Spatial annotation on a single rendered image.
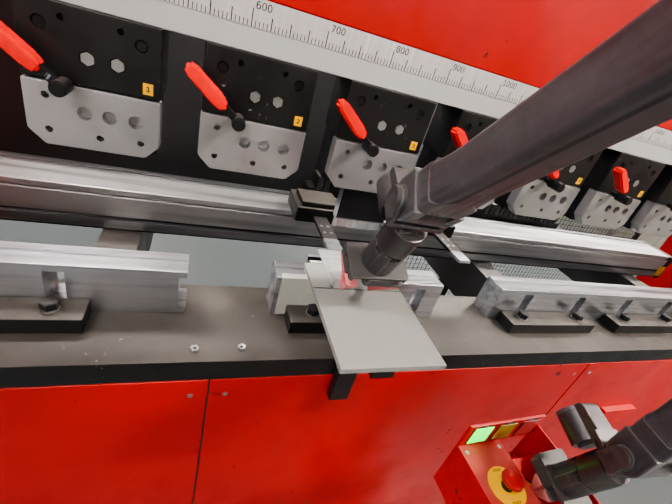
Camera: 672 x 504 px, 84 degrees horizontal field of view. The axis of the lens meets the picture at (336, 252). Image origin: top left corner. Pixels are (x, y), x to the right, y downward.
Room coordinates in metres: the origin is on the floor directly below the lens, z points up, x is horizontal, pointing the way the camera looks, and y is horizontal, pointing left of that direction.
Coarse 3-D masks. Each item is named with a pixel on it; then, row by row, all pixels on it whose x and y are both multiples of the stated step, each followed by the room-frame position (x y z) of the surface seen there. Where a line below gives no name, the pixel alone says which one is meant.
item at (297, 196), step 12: (300, 192) 0.87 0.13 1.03; (312, 192) 0.89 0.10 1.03; (324, 192) 0.92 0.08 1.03; (300, 204) 0.83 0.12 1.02; (312, 204) 0.83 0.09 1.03; (324, 204) 0.84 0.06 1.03; (300, 216) 0.81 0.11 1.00; (312, 216) 0.82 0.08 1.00; (324, 216) 0.84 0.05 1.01; (324, 228) 0.78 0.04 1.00; (324, 240) 0.72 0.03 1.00; (336, 240) 0.74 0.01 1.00
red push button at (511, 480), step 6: (504, 474) 0.44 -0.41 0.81; (510, 474) 0.44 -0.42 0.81; (516, 474) 0.44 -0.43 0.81; (504, 480) 0.43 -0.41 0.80; (510, 480) 0.43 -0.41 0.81; (516, 480) 0.43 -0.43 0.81; (522, 480) 0.44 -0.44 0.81; (504, 486) 0.43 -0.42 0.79; (510, 486) 0.42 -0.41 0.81; (516, 486) 0.42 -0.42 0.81; (522, 486) 0.43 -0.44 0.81; (510, 492) 0.43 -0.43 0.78
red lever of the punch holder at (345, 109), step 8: (336, 104) 0.56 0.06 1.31; (344, 104) 0.55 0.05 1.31; (344, 112) 0.55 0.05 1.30; (352, 112) 0.55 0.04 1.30; (352, 120) 0.55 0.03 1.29; (360, 120) 0.56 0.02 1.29; (352, 128) 0.56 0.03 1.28; (360, 128) 0.56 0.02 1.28; (360, 136) 0.56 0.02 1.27; (368, 144) 0.57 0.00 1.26; (368, 152) 0.57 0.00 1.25; (376, 152) 0.57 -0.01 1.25
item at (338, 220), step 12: (348, 192) 0.64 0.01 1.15; (360, 192) 0.65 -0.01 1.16; (336, 204) 0.65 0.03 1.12; (348, 204) 0.65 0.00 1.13; (360, 204) 0.66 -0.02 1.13; (372, 204) 0.67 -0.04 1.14; (336, 216) 0.64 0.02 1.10; (348, 216) 0.65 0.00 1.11; (360, 216) 0.66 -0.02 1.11; (372, 216) 0.67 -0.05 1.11; (360, 228) 0.67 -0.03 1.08; (372, 228) 0.68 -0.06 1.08
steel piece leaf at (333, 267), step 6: (324, 258) 0.65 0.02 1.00; (324, 264) 0.63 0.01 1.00; (330, 264) 0.63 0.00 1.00; (336, 264) 0.64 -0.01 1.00; (330, 270) 0.61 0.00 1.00; (336, 270) 0.62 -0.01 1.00; (330, 276) 0.59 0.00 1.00; (336, 276) 0.60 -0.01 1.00; (336, 282) 0.56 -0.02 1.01; (360, 282) 0.58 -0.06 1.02; (354, 288) 0.58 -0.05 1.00; (360, 288) 0.58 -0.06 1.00; (366, 288) 0.59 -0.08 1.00
